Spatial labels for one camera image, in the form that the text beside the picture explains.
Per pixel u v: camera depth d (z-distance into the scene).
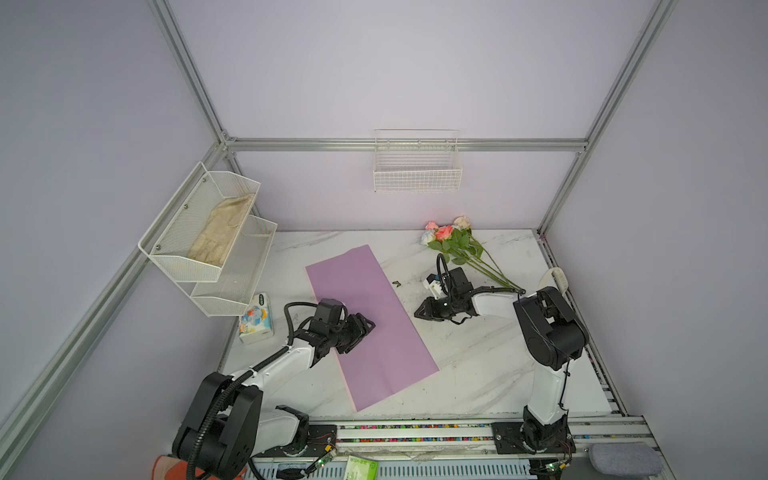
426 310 0.90
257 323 0.88
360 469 0.68
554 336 0.53
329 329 0.69
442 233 1.13
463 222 1.18
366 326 0.80
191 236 0.80
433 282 0.92
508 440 0.73
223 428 0.41
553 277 1.08
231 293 0.90
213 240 0.77
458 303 0.78
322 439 0.73
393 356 0.94
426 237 1.12
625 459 0.69
